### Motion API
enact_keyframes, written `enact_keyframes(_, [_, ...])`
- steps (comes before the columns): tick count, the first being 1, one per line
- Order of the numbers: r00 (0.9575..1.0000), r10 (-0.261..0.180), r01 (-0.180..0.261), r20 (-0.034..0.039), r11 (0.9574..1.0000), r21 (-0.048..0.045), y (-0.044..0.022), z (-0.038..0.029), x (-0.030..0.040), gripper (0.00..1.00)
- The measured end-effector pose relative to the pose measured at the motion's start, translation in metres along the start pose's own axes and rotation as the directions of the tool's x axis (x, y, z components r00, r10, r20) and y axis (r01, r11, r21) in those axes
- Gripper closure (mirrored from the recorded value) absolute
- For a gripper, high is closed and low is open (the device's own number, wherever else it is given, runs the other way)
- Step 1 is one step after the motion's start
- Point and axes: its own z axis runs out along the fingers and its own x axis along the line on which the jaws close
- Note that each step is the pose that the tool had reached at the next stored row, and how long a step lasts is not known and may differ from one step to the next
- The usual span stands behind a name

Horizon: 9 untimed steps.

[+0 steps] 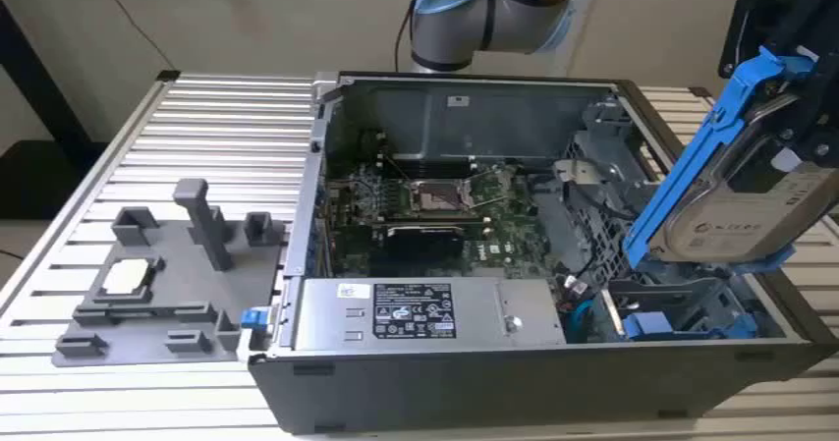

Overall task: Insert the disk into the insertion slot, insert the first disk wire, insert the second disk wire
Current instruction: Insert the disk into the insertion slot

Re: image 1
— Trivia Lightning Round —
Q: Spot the hard disk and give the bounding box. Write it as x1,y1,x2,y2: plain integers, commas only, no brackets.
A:
622,45,839,278

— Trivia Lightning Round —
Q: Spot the disk bay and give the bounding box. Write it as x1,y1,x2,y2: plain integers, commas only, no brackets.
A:
602,263,789,344

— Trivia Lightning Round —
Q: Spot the green motherboard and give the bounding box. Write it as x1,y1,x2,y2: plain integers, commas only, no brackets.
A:
324,158,573,280

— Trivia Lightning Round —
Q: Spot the CPU socket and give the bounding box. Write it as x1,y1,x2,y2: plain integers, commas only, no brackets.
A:
405,178,475,214

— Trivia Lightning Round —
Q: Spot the silver power supply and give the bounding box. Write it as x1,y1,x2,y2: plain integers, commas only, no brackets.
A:
291,277,567,352

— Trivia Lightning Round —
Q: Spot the black PC case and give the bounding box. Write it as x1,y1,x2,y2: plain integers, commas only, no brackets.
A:
247,70,839,436

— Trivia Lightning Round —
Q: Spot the blue case latch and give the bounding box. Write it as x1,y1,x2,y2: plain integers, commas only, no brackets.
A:
239,306,271,335

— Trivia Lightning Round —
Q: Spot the grey parts rack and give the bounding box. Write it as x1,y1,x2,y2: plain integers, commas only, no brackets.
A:
50,178,294,367

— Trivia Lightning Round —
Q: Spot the silver CPU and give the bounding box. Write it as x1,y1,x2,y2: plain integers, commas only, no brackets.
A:
98,258,163,296

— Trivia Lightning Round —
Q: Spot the black stand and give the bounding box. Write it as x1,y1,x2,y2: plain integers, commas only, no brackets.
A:
0,0,114,221

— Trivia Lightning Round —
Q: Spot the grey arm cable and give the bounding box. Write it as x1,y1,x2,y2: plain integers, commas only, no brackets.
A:
393,0,431,62

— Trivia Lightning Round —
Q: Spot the blue data wire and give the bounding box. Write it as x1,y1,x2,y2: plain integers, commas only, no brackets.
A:
567,291,595,342

